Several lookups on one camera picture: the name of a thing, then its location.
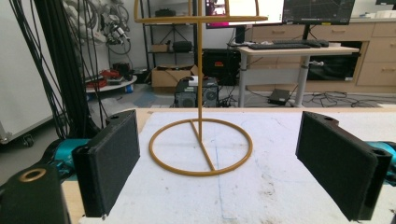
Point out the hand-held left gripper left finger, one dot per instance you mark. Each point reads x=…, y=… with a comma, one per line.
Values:
x=107, y=165

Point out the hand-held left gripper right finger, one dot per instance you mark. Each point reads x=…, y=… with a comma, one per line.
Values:
x=336, y=165

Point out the white foam mat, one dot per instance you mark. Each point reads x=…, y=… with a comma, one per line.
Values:
x=274, y=193

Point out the round white platform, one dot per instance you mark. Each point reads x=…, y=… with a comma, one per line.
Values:
x=120, y=84

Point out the small black box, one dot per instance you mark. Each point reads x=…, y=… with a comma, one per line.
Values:
x=279, y=96

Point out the large black case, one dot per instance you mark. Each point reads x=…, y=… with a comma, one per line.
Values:
x=334, y=67

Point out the cardboard box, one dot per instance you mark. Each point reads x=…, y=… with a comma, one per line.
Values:
x=165, y=77

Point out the grey computer tower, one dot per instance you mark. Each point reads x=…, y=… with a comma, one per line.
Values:
x=186, y=93

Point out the desk with white legs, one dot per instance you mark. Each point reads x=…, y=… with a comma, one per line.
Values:
x=327, y=50

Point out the white panel on casters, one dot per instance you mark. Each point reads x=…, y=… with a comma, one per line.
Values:
x=21, y=77

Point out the light wooden cabinet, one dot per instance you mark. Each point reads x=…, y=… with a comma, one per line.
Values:
x=378, y=49

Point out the black keyboard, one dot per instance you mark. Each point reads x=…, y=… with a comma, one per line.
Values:
x=308, y=42
x=278, y=46

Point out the black metal shelf rack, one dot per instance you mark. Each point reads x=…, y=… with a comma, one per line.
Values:
x=146, y=37

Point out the white robot equipment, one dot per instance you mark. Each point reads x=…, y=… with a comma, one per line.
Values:
x=113, y=28

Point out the black equipment case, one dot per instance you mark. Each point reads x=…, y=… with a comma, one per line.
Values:
x=219, y=67

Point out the computer monitor with dark screen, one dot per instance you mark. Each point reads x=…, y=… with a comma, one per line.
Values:
x=317, y=9

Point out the computer monitor with white screen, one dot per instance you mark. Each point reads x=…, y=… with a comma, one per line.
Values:
x=267, y=9

